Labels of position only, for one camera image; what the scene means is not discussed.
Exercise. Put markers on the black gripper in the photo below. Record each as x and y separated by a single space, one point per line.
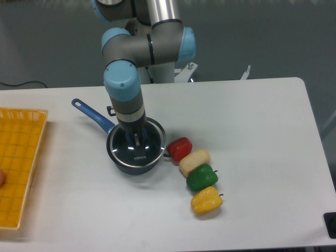
135 128

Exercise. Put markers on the glass lid blue knob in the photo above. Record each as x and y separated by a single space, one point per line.
123 151

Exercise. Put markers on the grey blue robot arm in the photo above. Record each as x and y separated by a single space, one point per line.
167 41

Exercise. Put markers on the red bell pepper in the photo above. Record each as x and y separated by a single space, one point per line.
178 149

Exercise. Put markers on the beige bread loaf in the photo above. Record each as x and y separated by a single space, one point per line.
193 160

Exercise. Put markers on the green bell pepper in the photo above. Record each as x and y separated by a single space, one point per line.
202 177

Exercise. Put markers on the yellow bell pepper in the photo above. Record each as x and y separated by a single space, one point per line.
206 200

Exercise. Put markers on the yellow woven basket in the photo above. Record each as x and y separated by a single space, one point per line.
22 130

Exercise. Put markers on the orange round object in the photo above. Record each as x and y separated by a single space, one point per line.
2 177

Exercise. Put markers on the black table socket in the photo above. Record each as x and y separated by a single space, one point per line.
330 222

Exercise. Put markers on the blue saucepan with handle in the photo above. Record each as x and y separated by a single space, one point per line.
107 126

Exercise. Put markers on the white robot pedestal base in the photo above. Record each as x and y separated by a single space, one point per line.
192 72

